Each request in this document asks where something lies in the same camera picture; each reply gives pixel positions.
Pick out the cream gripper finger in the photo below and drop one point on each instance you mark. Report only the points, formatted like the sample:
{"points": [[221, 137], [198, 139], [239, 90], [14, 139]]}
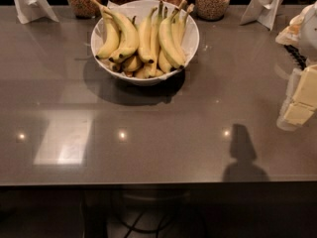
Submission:
{"points": [[298, 114], [306, 91]]}

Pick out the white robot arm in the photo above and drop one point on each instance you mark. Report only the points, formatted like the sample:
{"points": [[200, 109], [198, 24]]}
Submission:
{"points": [[302, 34]]}

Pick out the centre tall yellow banana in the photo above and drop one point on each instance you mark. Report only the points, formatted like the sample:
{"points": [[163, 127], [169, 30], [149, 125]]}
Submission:
{"points": [[151, 68]]}

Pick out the small lower yellow banana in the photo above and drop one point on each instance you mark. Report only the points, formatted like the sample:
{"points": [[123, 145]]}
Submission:
{"points": [[131, 64]]}

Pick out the white ceramic bowl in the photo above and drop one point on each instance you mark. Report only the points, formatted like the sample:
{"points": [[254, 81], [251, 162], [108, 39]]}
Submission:
{"points": [[189, 43]]}

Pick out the right white paper sign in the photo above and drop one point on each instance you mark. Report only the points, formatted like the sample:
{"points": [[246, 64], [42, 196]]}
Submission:
{"points": [[262, 11]]}

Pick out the white paper sign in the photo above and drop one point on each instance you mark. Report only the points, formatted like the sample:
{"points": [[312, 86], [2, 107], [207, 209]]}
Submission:
{"points": [[32, 10], [262, 11]]}

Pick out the right glass cereal jar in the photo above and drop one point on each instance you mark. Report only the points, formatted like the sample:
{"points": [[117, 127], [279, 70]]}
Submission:
{"points": [[211, 10]]}

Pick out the left white paper sign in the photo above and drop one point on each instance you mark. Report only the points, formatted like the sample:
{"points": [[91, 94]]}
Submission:
{"points": [[32, 10]]}

